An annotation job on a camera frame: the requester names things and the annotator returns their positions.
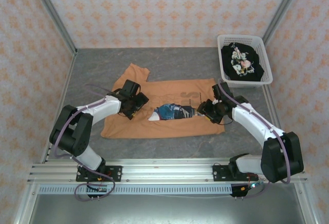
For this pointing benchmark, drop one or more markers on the black floral t-shirt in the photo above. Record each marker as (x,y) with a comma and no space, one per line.
(231,64)

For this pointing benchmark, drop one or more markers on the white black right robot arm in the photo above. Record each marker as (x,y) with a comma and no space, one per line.
(246,116)

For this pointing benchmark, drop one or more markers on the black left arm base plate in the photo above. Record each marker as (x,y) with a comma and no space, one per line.
(115,174)

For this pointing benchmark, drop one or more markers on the aluminium side rail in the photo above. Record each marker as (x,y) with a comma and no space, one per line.
(271,105)
(67,80)

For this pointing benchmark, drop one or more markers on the orange printed t-shirt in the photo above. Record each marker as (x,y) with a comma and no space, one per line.
(164,131)

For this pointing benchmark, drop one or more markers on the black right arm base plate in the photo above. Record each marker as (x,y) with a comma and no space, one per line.
(218,174)

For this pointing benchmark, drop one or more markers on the white plastic basket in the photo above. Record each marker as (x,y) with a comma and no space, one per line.
(241,38)

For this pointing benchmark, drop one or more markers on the aluminium frame post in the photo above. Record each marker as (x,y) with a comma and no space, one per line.
(282,10)
(52,10)

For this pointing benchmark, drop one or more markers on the grey metal sheet panel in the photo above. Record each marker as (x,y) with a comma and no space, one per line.
(164,208)

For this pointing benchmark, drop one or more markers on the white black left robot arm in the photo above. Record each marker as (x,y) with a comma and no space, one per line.
(102,108)

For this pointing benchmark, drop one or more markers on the small circuit board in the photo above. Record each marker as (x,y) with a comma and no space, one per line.
(254,185)
(101,189)

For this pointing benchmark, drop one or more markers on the aluminium rail beam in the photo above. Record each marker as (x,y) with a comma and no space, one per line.
(167,170)

